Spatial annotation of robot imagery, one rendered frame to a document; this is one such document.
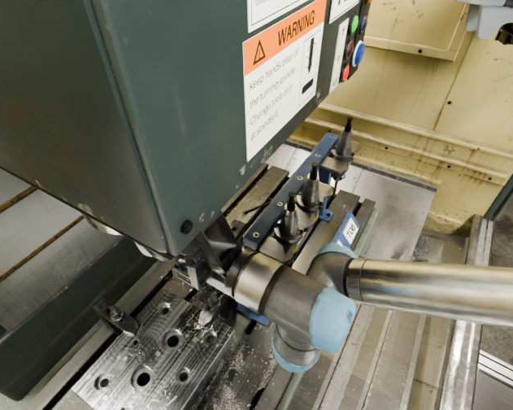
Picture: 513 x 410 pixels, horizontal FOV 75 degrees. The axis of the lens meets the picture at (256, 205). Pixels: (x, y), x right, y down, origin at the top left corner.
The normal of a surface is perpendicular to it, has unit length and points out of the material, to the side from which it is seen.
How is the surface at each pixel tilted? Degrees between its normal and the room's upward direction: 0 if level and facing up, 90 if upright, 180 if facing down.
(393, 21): 90
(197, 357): 0
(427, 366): 17
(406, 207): 24
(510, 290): 38
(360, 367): 8
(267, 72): 90
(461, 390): 0
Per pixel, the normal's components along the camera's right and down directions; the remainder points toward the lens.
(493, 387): -0.01, -0.71
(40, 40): -0.51, 0.61
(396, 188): -0.22, -0.40
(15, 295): 0.85, 0.36
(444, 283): -0.60, -0.46
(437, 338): -0.26, -0.79
